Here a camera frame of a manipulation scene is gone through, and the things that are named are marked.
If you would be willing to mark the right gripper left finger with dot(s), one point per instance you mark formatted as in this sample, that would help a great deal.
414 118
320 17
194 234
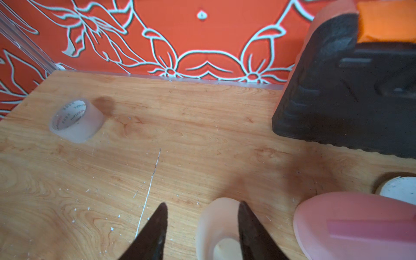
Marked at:
149 243

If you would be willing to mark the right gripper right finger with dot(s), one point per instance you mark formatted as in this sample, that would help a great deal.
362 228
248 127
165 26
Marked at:
255 242

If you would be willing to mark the white spray bottle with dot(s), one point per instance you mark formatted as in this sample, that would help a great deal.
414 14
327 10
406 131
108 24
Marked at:
217 235

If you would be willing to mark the pink spray bottle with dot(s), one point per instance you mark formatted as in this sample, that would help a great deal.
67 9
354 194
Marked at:
355 226

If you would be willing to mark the clear tape roll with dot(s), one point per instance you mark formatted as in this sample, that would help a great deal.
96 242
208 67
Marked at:
77 121

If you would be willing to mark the white tape roll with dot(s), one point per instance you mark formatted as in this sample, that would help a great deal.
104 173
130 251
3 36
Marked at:
399 188

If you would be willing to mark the black orange tool case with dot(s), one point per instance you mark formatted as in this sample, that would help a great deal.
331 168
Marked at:
354 82

